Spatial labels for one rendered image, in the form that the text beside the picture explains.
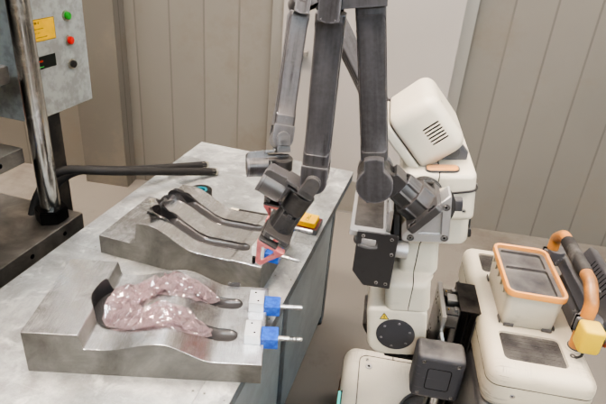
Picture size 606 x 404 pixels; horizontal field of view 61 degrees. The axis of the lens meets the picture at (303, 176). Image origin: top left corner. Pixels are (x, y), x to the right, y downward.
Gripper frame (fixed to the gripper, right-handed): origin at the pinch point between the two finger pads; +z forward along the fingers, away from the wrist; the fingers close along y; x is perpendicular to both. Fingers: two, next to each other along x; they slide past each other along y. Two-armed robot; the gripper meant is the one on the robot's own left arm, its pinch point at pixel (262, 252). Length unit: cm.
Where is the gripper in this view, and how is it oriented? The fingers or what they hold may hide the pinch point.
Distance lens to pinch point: 124.3
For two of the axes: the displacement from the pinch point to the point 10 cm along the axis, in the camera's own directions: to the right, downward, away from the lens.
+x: 8.5, 5.1, 1.0
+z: -5.0, 7.5, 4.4
